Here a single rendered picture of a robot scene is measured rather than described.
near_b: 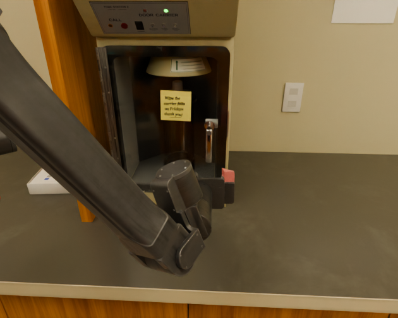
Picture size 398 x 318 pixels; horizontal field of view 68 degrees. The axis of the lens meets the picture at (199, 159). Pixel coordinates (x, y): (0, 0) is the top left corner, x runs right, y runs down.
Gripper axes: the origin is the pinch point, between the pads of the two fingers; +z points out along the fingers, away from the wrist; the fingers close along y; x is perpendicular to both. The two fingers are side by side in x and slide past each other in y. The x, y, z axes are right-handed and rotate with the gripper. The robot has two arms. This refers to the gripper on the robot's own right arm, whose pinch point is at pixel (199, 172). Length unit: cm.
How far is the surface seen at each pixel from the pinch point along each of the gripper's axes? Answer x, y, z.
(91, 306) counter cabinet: 31.1, 26.0, -9.3
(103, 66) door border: -20.6, 23.2, 14.6
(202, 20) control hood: -29.9, -0.7, 9.5
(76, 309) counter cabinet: 32.2, 29.9, -9.3
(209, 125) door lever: -6.2, -1.7, 13.7
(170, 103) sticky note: -11.4, 7.8, 14.9
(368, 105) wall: 1, -62, 60
